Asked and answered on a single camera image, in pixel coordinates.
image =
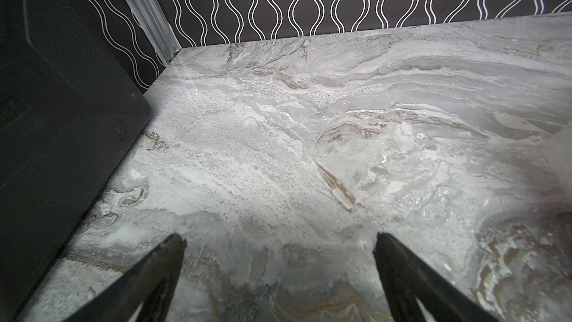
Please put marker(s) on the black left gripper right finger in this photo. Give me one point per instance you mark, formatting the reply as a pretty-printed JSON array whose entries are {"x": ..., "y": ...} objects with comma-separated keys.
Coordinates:
[{"x": 410, "y": 283}]

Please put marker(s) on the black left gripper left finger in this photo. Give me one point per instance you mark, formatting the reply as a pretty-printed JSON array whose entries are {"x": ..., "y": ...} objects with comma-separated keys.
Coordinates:
[{"x": 144, "y": 291}]

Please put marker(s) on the black speaker box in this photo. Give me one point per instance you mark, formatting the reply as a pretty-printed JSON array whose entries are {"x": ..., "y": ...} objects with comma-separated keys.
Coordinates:
[{"x": 69, "y": 114}]

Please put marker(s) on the aluminium frame corner post left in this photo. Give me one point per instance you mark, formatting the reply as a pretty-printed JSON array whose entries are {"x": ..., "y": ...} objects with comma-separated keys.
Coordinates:
[{"x": 150, "y": 16}]

